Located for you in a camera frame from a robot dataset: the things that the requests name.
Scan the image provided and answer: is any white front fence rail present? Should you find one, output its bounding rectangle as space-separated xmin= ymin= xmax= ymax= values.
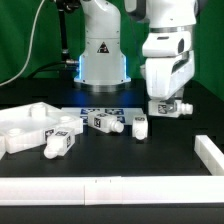
xmin=0 ymin=176 xmax=224 ymax=206

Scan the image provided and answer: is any black cable with connector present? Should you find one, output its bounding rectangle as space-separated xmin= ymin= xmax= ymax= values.
xmin=26 ymin=0 xmax=81 ymax=79

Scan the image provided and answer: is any white left fence block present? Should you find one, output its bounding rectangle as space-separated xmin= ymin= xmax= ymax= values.
xmin=0 ymin=134 xmax=6 ymax=160

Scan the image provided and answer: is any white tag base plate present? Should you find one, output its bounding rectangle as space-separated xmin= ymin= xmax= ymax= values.
xmin=62 ymin=107 xmax=143 ymax=125

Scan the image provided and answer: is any grey cable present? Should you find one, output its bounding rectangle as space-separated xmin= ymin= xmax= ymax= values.
xmin=0 ymin=0 xmax=47 ymax=86

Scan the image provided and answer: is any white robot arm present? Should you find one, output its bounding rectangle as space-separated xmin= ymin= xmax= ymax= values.
xmin=75 ymin=0 xmax=208 ymax=117

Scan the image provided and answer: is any white square tabletop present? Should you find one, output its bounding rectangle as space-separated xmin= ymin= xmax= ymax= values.
xmin=0 ymin=102 xmax=83 ymax=154

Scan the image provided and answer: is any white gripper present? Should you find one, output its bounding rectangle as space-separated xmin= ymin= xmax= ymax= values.
xmin=142 ymin=31 xmax=195 ymax=112

